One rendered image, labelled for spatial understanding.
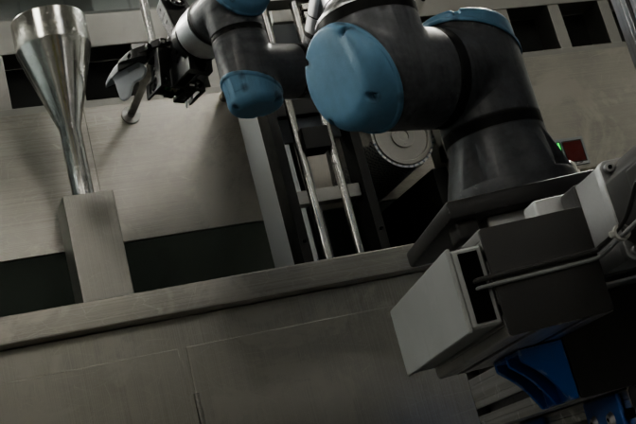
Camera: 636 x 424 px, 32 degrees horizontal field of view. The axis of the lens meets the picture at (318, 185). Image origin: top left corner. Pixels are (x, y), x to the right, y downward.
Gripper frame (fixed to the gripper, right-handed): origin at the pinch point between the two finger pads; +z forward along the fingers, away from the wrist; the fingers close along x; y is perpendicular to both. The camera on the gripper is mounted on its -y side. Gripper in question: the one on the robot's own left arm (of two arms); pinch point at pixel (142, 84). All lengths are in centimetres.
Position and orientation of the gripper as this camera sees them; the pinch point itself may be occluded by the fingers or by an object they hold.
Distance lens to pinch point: 174.8
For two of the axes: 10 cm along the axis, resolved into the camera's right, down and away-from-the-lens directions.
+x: 8.5, 0.7, 5.3
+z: -5.1, 3.6, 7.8
